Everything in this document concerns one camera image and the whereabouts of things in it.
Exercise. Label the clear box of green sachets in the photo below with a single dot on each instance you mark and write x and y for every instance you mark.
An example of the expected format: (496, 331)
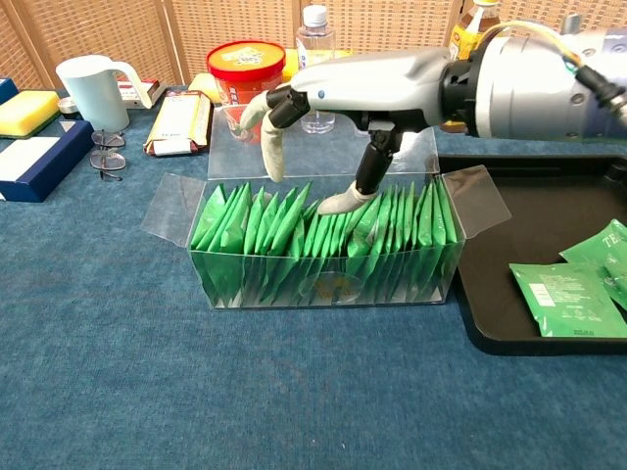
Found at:
(323, 289)

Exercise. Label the red instant noodle cup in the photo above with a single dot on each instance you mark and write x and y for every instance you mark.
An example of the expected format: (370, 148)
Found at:
(245, 63)

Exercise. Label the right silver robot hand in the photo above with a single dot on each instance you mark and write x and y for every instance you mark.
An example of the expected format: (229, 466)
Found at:
(372, 83)

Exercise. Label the white red-blue glasses box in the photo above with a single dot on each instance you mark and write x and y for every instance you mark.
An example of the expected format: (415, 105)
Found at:
(142, 93)

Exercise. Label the yellow sponge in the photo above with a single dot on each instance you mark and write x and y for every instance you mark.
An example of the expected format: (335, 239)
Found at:
(203, 85)
(27, 110)

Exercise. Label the rattan folding screen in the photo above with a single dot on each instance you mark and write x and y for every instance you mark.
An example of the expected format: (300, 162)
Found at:
(220, 29)

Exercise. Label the blue felt table cover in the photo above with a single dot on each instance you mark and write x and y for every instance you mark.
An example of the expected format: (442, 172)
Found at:
(147, 391)

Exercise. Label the yellow-label tea bottle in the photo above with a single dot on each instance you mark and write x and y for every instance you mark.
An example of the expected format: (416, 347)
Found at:
(472, 29)

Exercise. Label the navy box with white lid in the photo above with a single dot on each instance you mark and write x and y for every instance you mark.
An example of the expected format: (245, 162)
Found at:
(34, 156)

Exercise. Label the thin-framed eyeglasses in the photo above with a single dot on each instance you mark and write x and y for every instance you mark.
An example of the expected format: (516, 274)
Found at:
(109, 159)

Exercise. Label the clear water bottle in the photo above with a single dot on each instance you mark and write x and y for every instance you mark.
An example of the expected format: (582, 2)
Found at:
(316, 39)

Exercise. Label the blue Oreo cookie box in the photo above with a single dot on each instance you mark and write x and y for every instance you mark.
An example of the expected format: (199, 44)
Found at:
(7, 90)

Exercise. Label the green tea bag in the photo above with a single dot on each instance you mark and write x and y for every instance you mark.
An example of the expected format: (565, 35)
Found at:
(618, 289)
(443, 220)
(563, 298)
(597, 245)
(210, 220)

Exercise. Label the pale blue white pitcher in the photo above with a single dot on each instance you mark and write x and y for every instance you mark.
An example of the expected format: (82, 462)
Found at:
(95, 95)

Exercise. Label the orange white cracker packet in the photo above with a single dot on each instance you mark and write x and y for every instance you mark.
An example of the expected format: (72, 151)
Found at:
(176, 122)

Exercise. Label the black plastic tray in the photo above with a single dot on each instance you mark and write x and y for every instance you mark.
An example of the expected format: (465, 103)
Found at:
(529, 215)

